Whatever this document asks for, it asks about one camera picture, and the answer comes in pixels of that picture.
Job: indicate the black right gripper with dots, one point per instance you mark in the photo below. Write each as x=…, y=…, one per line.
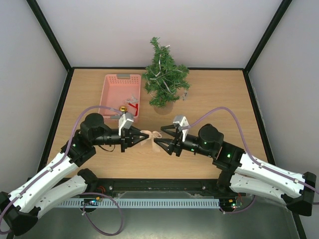
x=177, y=142

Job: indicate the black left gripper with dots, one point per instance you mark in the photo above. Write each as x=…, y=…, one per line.
x=127, y=137

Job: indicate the round wooden tree base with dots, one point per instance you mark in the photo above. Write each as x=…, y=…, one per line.
x=164, y=110

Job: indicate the clear plastic battery box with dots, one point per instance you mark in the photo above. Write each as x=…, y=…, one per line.
x=184, y=96

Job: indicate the pink perforated plastic basket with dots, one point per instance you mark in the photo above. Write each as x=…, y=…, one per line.
x=118, y=87

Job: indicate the small green christmas tree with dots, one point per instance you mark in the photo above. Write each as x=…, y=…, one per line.
x=164, y=74

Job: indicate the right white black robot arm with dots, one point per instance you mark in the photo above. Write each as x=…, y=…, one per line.
x=241, y=173

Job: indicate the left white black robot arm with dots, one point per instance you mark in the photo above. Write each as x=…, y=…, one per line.
x=24, y=206

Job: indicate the gold bauble ornament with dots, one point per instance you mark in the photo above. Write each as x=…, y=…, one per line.
x=123, y=108

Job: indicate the red ribbon bow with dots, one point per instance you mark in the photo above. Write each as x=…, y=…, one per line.
x=134, y=109

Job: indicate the silver glitter star ornament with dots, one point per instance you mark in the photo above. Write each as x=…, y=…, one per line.
x=132, y=100

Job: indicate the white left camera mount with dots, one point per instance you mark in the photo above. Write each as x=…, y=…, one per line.
x=122, y=125

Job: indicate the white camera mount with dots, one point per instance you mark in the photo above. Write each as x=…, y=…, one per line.
x=184, y=129
x=122, y=125

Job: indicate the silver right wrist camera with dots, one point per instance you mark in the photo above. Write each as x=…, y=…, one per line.
x=179, y=120

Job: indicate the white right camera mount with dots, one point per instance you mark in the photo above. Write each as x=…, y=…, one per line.
x=184, y=129

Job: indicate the black front frame rail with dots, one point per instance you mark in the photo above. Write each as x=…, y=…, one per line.
x=203, y=187

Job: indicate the light blue slotted cable duct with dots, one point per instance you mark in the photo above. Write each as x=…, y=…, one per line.
x=143, y=203

